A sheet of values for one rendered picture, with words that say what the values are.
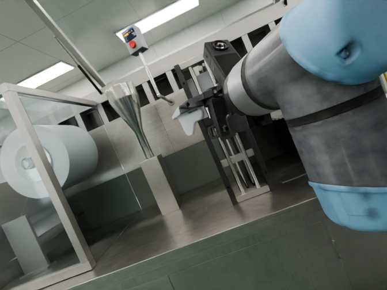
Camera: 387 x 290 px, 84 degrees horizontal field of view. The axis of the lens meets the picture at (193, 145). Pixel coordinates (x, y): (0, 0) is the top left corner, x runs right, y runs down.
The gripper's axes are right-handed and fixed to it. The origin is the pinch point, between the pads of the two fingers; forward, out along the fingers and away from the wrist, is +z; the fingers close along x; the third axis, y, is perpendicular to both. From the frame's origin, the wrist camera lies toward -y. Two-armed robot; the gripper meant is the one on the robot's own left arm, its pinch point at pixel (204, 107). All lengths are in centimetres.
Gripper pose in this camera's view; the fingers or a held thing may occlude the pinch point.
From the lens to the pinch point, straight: 48.6
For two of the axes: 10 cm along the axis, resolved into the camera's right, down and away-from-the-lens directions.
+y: 2.7, 9.6, 0.1
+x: 9.3, -2.6, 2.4
